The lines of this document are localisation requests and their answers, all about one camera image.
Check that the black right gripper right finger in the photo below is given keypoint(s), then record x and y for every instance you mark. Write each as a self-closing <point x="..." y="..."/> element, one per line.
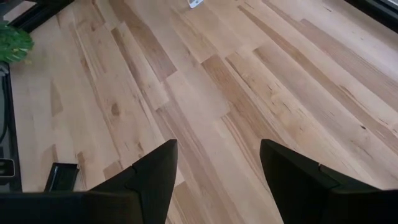
<point x="326" y="205"/>

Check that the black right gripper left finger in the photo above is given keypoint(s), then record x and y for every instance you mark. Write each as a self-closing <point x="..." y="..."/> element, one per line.
<point x="93" y="208"/>

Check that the small black square plate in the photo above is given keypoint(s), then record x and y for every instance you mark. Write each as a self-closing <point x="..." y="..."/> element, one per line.
<point x="62" y="177"/>

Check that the green leafy plant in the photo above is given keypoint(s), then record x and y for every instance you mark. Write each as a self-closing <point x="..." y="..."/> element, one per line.
<point x="14" y="43"/>

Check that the white perforated metal shelf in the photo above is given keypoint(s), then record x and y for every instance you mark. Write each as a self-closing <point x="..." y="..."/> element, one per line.
<point x="195" y="3"/>

